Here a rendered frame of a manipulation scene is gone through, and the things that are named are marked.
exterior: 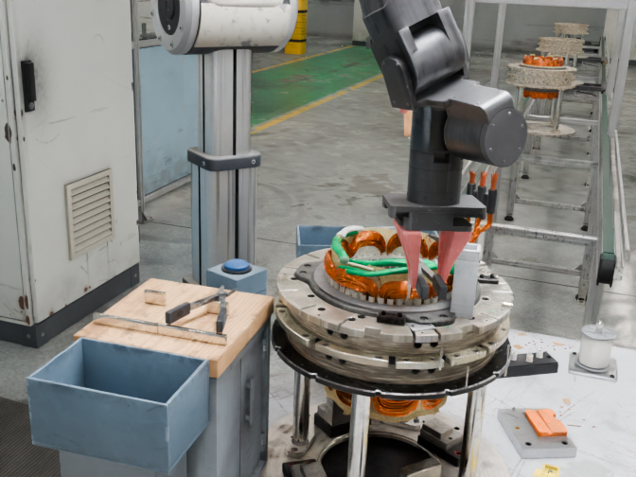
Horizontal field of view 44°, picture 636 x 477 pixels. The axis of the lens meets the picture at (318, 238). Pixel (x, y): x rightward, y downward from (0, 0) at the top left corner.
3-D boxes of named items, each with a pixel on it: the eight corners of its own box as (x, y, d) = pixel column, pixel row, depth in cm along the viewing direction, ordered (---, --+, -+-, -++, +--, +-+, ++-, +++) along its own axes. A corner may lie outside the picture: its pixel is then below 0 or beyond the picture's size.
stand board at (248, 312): (218, 379, 91) (218, 361, 90) (74, 352, 96) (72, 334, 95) (273, 312, 109) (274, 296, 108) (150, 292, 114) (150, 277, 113)
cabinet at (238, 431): (218, 558, 100) (218, 378, 91) (89, 527, 104) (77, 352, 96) (269, 471, 117) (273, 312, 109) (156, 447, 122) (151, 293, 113)
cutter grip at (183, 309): (169, 325, 95) (169, 312, 95) (165, 323, 96) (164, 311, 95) (190, 313, 98) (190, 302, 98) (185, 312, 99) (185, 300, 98)
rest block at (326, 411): (361, 416, 125) (362, 388, 123) (332, 427, 122) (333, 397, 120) (344, 404, 128) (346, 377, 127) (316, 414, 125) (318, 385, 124)
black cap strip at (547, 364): (556, 373, 150) (558, 362, 150) (485, 379, 147) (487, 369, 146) (544, 361, 155) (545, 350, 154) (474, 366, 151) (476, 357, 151)
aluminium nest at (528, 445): (575, 457, 124) (577, 444, 123) (521, 459, 123) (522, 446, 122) (547, 416, 135) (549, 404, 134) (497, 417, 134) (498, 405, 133)
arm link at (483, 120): (440, 24, 81) (378, 56, 78) (523, 26, 72) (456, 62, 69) (464, 129, 87) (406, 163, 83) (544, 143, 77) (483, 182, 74)
